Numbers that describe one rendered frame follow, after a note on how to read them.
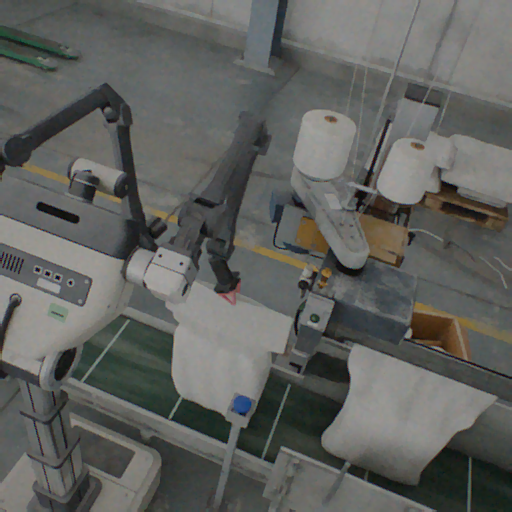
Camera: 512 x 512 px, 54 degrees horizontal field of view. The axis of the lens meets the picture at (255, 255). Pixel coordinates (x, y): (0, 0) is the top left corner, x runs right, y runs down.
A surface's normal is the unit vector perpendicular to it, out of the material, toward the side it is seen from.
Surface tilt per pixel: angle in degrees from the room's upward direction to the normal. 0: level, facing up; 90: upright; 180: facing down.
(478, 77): 90
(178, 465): 0
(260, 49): 90
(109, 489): 0
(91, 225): 50
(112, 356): 0
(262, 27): 90
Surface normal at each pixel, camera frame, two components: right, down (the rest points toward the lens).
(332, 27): -0.34, 0.59
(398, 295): 0.15, -0.73
